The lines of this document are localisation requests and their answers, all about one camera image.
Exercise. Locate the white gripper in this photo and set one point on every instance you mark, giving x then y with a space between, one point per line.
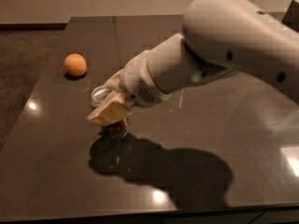
136 79

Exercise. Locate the orange soda can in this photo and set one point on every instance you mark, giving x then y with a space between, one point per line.
114 131

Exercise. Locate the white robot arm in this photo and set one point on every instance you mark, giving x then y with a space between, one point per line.
216 38

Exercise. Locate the orange fruit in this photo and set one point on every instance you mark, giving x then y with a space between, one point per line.
75 65

